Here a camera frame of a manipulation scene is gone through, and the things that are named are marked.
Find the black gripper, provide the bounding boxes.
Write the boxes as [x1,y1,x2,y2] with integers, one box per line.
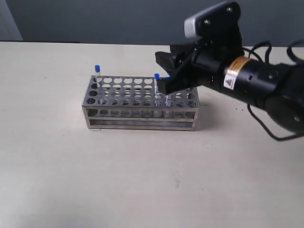
[155,1,244,95]

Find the stainless steel test tube rack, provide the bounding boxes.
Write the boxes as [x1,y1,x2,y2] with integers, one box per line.
[82,75,200,131]

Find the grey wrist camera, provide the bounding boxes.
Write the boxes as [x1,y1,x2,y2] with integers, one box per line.
[184,1,228,38]

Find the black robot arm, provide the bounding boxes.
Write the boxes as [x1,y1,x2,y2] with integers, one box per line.
[155,1,304,137]

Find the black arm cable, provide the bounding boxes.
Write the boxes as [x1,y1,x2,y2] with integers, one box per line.
[243,39,304,142]

